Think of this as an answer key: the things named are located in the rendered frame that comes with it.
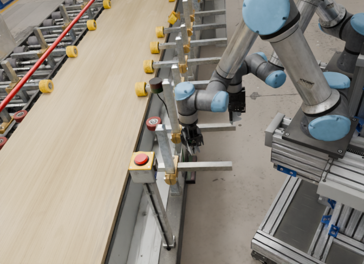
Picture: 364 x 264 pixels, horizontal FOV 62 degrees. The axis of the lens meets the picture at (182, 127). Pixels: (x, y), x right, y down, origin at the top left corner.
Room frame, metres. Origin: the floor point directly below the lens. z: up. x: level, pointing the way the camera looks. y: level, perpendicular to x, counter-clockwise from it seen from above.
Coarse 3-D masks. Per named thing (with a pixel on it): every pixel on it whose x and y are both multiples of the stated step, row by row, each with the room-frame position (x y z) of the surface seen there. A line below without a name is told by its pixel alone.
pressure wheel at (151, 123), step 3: (153, 117) 1.23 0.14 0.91; (156, 117) 1.23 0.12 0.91; (147, 120) 1.22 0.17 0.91; (150, 120) 1.21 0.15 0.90; (153, 120) 1.20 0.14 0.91; (156, 120) 1.21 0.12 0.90; (159, 120) 1.20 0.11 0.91; (147, 123) 1.19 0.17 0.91; (150, 123) 1.19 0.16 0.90; (153, 123) 1.19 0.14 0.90; (156, 123) 1.18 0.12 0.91; (159, 123) 1.18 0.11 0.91; (147, 126) 1.18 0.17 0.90; (150, 126) 1.17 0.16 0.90; (153, 126) 1.16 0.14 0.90; (150, 129) 1.17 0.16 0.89; (153, 129) 1.16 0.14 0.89; (156, 135) 1.20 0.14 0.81
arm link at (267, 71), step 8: (304, 0) 1.05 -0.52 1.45; (312, 0) 1.04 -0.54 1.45; (320, 0) 1.03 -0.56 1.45; (304, 8) 1.04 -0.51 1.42; (312, 8) 1.04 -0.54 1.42; (304, 16) 1.03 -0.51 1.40; (312, 16) 1.04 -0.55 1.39; (304, 24) 1.03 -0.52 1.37; (272, 56) 1.03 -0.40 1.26; (264, 64) 1.06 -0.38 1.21; (272, 64) 1.01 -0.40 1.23; (280, 64) 1.00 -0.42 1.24; (256, 72) 1.06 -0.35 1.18; (264, 72) 1.02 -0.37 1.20; (272, 72) 1.00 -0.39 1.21; (280, 72) 0.98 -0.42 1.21; (264, 80) 1.01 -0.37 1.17; (272, 80) 0.97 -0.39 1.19; (280, 80) 0.98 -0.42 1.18
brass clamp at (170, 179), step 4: (176, 156) 0.97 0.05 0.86; (176, 160) 0.95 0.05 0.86; (176, 164) 0.92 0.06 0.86; (176, 168) 0.90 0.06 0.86; (176, 172) 0.88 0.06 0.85; (168, 176) 0.86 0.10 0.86; (172, 176) 0.86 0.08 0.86; (176, 176) 0.87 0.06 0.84; (164, 180) 0.86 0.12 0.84; (168, 180) 0.85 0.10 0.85; (172, 180) 0.85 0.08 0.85; (176, 180) 0.85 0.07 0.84; (168, 184) 0.85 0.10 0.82; (172, 184) 0.85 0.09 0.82
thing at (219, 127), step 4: (196, 124) 1.17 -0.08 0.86; (200, 124) 1.16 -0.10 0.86; (204, 124) 1.16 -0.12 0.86; (208, 124) 1.15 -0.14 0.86; (212, 124) 1.15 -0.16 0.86; (216, 124) 1.14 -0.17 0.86; (220, 124) 1.14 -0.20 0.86; (224, 124) 1.13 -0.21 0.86; (228, 124) 1.12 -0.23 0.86; (168, 128) 1.18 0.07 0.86; (200, 128) 1.14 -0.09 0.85; (204, 128) 1.13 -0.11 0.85; (208, 128) 1.13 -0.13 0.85; (212, 128) 1.12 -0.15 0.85; (216, 128) 1.12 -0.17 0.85; (220, 128) 1.12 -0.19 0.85; (224, 128) 1.11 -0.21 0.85; (228, 128) 1.11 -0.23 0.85; (232, 128) 1.10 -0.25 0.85; (152, 132) 1.19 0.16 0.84; (168, 132) 1.17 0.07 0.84
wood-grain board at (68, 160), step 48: (144, 0) 3.11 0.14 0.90; (96, 48) 2.21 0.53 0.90; (144, 48) 2.06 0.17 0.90; (48, 96) 1.64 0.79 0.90; (96, 96) 1.54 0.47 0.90; (144, 96) 1.45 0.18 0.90; (48, 144) 1.18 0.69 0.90; (96, 144) 1.11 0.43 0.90; (0, 192) 0.91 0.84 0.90; (48, 192) 0.86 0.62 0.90; (96, 192) 0.81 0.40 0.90; (0, 240) 0.67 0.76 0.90; (48, 240) 0.63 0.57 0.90; (96, 240) 0.59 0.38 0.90
